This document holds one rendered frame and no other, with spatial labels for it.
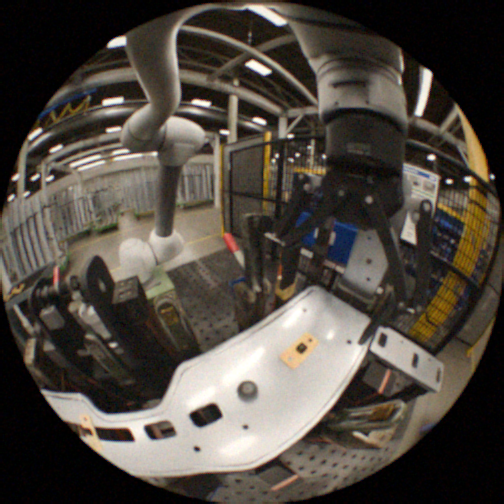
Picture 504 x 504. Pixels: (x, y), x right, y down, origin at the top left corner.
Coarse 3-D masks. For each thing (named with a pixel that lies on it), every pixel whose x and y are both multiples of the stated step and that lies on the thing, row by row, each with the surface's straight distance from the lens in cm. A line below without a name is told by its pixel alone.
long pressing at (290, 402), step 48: (240, 336) 31; (288, 336) 32; (336, 336) 36; (192, 384) 29; (288, 384) 29; (336, 384) 31; (144, 432) 32; (192, 432) 29; (240, 432) 27; (288, 432) 28
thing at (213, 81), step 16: (256, 48) 282; (80, 80) 351; (96, 80) 341; (112, 80) 328; (128, 80) 332; (192, 80) 339; (208, 80) 360; (64, 96) 352; (240, 96) 395; (256, 96) 434; (272, 112) 472; (288, 112) 501; (304, 112) 476; (432, 128) 462; (464, 144) 508
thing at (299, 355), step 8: (304, 336) 33; (312, 336) 33; (296, 344) 31; (304, 344) 31; (312, 344) 32; (288, 352) 30; (296, 352) 31; (304, 352) 31; (288, 360) 30; (296, 360) 30
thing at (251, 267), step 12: (240, 216) 26; (252, 216) 26; (264, 216) 23; (252, 228) 26; (264, 228) 23; (252, 240) 25; (264, 240) 27; (252, 252) 26; (264, 252) 27; (252, 264) 26; (264, 264) 28; (252, 276) 27; (264, 276) 30; (252, 288) 29; (264, 288) 31
